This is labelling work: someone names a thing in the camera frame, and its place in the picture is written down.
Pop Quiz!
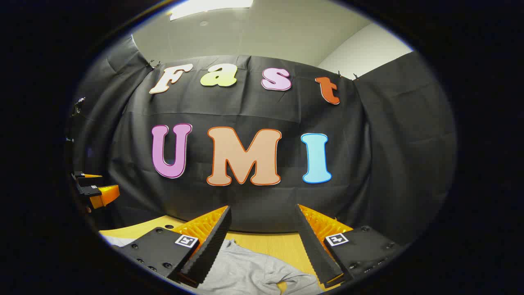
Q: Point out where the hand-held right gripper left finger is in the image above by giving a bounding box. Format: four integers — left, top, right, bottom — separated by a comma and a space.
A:
111, 205, 233, 288

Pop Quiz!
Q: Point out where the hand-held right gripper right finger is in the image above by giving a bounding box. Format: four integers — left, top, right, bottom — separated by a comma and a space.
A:
295, 204, 404, 289

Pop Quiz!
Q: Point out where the grey zip-neck sweatshirt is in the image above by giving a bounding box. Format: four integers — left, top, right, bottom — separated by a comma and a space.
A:
102, 235, 324, 295

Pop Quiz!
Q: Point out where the black backdrop cloth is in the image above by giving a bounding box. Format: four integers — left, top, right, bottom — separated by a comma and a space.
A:
65, 35, 458, 248

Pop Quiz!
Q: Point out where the ceiling light panel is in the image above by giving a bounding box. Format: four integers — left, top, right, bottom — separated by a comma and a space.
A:
169, 0, 254, 21

